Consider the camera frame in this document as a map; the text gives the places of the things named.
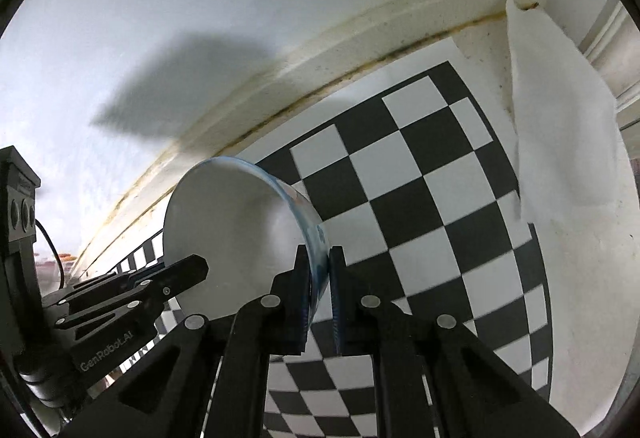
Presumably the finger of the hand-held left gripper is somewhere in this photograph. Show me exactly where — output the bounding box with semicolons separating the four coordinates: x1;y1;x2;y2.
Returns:
42;279;202;331
74;254;210;293

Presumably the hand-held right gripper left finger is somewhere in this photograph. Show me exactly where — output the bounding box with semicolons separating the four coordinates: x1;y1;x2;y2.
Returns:
60;245;313;438

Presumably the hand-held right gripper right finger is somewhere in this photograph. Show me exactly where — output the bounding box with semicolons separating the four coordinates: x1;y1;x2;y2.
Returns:
327;247;581;438

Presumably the white bowl blue rim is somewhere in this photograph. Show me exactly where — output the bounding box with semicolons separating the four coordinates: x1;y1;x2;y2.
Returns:
163;157;331;335

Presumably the black white checkered mat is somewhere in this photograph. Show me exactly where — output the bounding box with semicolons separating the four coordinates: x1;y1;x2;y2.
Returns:
70;35;553;438

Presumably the white tissue paper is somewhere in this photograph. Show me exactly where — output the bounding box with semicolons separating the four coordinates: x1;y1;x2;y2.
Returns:
505;0;632;225

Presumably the black cable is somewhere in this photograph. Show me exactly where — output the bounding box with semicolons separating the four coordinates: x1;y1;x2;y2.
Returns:
36;219;67;289

